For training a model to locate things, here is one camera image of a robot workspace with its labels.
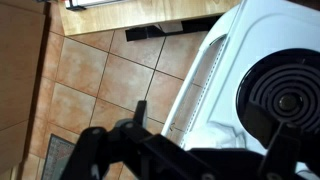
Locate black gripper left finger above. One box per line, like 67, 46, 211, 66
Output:
59, 99, 158, 180

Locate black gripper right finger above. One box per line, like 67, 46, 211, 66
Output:
243, 101, 320, 180

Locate patterned floor rug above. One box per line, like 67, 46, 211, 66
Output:
41, 133, 76, 180

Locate small black coil burner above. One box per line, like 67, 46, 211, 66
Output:
235, 48, 320, 135

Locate wooden kitchen counter cabinet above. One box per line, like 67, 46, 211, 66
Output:
0, 0, 47, 175

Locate white electric stove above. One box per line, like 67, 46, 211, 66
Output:
161, 0, 320, 180

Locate light wooden robot table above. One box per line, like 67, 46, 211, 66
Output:
58, 0, 242, 37

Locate black metal bracket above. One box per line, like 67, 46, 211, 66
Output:
124, 22, 218, 43

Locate aluminium profile frame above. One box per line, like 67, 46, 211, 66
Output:
64, 0, 128, 12

